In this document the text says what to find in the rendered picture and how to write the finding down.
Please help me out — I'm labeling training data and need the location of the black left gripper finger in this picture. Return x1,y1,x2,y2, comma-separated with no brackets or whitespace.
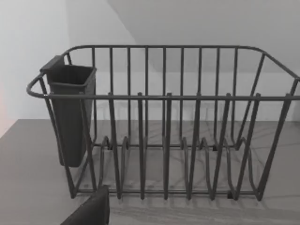
60,185,111,225

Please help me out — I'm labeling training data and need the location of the dark grey utensil holder cup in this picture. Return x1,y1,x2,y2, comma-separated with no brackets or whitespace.
39,55,97,168

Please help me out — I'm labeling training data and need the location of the dark grey wire dish rack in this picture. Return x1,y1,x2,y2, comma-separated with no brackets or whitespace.
26,44,300,202

